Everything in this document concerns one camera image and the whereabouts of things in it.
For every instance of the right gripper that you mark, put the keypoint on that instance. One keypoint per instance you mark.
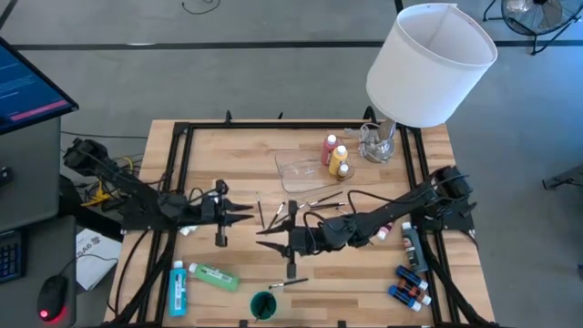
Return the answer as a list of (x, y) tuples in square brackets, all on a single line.
[(312, 239)]

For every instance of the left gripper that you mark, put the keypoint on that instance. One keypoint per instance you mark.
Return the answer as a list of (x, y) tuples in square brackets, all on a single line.
[(209, 209)]

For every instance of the clear plastic bin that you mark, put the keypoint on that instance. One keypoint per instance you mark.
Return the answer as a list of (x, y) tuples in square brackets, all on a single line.
[(300, 177)]

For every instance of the small yellow paint bottle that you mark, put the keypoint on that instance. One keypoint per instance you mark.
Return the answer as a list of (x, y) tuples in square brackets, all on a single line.
[(343, 171)]

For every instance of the large yellow paint bottle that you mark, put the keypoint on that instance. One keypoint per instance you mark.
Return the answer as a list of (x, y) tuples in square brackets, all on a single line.
[(338, 159)]

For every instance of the red paint bottle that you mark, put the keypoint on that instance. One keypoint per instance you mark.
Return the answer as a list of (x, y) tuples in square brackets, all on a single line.
[(329, 148)]

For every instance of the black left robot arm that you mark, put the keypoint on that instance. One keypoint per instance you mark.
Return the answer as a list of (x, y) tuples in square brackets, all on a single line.
[(146, 205)]

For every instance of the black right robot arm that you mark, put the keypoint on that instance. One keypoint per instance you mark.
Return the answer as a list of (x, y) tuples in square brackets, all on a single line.
[(391, 209)]

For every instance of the white paint bottle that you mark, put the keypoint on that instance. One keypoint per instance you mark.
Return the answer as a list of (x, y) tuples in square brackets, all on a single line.
[(187, 230)]

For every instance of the green paint bottle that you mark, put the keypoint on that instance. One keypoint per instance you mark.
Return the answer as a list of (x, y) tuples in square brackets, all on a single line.
[(214, 276)]

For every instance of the teal paint bottle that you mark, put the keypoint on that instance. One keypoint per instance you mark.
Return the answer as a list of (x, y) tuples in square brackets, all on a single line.
[(177, 291)]

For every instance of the small pink paint bottle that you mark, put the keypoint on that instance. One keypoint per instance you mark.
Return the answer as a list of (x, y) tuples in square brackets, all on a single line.
[(385, 232)]

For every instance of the small blue paint bottle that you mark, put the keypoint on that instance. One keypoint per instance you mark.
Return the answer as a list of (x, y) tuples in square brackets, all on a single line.
[(411, 278), (404, 298)]

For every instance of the small brown paint bottle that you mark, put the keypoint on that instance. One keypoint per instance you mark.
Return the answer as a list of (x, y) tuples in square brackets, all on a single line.
[(416, 292)]

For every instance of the green plastic cup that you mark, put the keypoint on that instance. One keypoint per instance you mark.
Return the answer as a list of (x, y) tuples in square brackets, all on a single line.
[(273, 310)]

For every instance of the white paper booklet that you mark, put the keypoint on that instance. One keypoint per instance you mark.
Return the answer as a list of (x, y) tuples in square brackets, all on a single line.
[(98, 259)]

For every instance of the black computer mouse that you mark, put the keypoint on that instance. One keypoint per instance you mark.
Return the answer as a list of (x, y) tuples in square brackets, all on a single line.
[(52, 296)]

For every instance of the grey desk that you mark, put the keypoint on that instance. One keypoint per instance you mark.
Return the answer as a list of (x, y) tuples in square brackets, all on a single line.
[(27, 182)]

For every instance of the table lamp white shade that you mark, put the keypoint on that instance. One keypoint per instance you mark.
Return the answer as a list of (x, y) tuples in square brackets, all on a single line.
[(428, 68)]

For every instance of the black keyboard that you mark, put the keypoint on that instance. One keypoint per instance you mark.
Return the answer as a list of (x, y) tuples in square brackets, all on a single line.
[(11, 257)]

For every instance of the computer monitor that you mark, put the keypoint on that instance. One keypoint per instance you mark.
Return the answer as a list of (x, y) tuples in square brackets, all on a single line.
[(27, 86)]

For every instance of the black equipment leg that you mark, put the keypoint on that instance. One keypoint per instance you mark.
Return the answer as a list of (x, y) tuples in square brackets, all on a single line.
[(565, 180)]

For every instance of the black floor fan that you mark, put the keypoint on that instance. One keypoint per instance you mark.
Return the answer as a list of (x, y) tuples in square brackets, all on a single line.
[(537, 16)]

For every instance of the black aluminium table frame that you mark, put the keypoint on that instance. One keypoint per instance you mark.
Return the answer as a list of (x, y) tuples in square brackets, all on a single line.
[(296, 124)]

